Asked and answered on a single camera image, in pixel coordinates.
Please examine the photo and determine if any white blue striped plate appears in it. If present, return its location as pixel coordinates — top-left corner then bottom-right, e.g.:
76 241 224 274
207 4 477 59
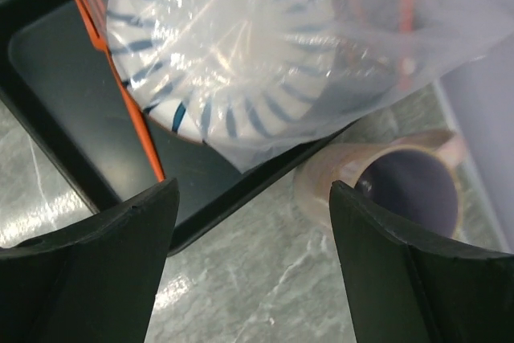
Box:
106 0 337 142

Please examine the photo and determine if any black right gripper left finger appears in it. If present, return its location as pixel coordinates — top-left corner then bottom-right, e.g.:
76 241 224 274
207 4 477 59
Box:
1 179 179 342

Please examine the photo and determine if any beige mug purple inside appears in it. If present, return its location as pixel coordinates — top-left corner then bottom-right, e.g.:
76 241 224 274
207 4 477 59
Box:
294 129 467 237

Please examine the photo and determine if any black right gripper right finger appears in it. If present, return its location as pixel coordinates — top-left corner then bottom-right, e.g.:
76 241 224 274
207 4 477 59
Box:
329 181 513 342

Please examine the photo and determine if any orange plastic fork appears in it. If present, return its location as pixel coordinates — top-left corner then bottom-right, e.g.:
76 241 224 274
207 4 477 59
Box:
71 0 166 182

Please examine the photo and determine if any black rectangular tray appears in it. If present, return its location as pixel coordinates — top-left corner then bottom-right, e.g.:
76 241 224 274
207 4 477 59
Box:
0 0 354 256

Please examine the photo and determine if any clear bag with red zipper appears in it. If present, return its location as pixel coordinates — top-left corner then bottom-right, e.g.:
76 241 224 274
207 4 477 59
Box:
88 0 513 171

